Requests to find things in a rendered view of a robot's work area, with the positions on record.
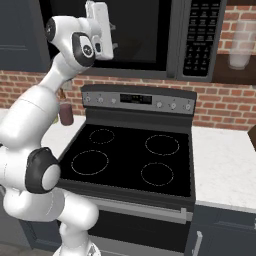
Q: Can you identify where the silver cupboard handle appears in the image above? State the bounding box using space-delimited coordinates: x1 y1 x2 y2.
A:
192 230 204 256

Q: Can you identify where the black electric stove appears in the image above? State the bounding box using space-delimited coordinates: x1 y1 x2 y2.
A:
54 83 198 256

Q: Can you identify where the black oven door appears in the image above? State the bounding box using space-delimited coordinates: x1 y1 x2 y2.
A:
87 197 194 256

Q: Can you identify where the dark wooden shelf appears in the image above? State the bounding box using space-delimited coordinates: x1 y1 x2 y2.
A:
212 0 256 86

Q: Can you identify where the dark red jar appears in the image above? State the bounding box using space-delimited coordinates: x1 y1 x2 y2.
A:
58 102 75 127

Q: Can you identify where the black grey microwave oven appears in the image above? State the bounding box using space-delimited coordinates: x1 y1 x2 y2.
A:
38 0 228 83

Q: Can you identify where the silver oven door handle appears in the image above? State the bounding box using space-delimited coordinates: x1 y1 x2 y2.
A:
90 196 190 225

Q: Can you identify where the dark brown block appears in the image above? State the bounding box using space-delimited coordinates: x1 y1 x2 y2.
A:
247 127 256 152

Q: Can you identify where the black microwave door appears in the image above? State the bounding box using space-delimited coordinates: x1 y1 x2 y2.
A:
38 0 183 80

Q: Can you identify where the dark blue base cupboard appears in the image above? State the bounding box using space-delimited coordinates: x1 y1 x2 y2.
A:
0 191 64 252

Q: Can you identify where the dark blue base cupboard door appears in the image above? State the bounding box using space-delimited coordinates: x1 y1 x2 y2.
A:
184 204 256 256

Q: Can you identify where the dark blue wall cupboard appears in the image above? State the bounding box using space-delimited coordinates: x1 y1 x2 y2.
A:
0 0 52 73

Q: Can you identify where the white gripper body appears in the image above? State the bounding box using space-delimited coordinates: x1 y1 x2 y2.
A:
85 1 115 62

